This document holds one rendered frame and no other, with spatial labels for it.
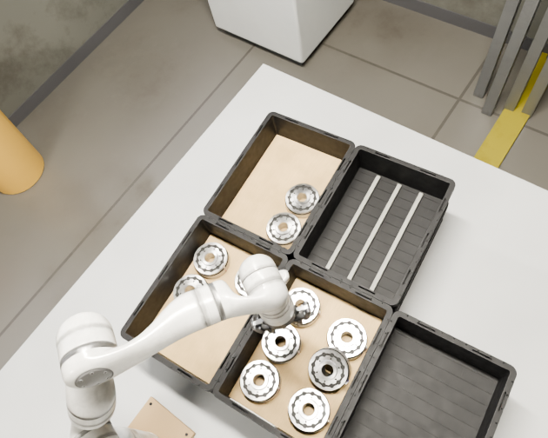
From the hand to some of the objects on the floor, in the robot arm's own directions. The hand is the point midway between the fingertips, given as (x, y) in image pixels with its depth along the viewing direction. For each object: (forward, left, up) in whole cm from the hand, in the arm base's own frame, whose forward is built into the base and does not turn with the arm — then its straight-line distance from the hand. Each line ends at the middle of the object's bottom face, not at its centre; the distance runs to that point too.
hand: (285, 324), depth 117 cm
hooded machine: (+176, +121, -95) cm, 234 cm away
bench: (+5, -4, -101) cm, 101 cm away
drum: (+19, +203, -96) cm, 225 cm away
